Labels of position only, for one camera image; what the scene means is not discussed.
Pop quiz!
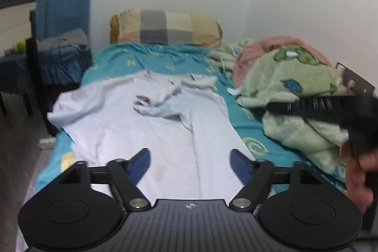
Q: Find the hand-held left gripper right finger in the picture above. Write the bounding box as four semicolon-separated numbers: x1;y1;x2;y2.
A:
228;148;323;212

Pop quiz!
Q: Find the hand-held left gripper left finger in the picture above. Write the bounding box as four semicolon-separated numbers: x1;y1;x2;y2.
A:
58;148;152;211

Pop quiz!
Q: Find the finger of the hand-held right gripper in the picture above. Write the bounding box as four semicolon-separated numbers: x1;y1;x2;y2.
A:
266;94;356;126

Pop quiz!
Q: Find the light grey t-shirt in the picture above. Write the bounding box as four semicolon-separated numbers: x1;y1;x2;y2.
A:
47;69;256;201

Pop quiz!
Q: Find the person's right hand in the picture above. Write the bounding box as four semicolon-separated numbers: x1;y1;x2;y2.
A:
341;140;378;215

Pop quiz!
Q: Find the green fleece blanket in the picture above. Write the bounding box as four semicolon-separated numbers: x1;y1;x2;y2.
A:
206;45;355;183

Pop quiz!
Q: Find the pink fleece blanket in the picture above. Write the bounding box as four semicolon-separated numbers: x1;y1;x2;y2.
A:
232;36;333;87

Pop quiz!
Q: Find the bed with teal sheet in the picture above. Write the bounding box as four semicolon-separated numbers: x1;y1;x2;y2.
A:
35;42;350;252

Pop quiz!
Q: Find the checkered pillow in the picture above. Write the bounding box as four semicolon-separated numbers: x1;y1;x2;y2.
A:
110;9;223;49

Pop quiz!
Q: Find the grey cloth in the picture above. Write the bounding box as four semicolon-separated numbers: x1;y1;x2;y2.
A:
36;28;90;52

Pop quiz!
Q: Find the blue covered chair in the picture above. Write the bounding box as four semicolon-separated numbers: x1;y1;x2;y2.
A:
0;0;94;116

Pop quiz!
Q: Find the white desk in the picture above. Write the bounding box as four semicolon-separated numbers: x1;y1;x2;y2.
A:
0;0;39;58

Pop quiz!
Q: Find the white cable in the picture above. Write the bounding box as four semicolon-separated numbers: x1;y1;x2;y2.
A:
217;41;241;78

